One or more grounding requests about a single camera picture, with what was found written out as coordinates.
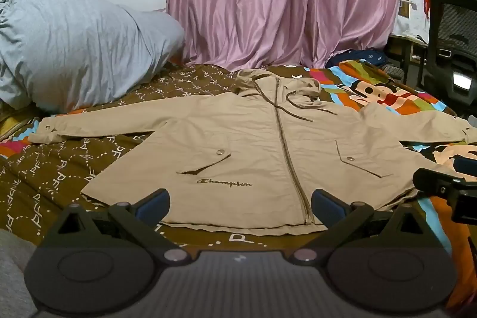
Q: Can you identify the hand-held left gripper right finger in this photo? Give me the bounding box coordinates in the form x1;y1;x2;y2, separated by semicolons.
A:
291;188;442;263

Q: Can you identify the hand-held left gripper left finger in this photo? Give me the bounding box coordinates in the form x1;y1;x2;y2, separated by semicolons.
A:
45;188;191;263

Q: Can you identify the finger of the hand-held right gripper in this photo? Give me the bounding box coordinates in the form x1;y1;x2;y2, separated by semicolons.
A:
412;167;464;198
452;156;477;178

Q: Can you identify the beige hooded jacket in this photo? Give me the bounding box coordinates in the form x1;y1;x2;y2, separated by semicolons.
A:
28;69;477;231

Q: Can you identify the colourful printed blanket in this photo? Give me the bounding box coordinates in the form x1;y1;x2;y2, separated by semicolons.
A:
0;59;477;308

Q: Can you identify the wooden desk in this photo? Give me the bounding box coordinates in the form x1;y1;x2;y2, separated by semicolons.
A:
385;33;429;82

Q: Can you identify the black mesh office chair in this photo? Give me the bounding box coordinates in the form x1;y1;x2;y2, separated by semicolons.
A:
417;0;477;117

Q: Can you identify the dark blue bag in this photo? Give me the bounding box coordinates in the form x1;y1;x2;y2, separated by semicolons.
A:
326;48;390;69

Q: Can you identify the grey cloth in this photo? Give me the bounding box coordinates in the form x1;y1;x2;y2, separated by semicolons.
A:
0;229;38;318

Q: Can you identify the grey bedding bundle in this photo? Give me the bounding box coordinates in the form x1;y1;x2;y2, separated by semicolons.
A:
0;0;186;114

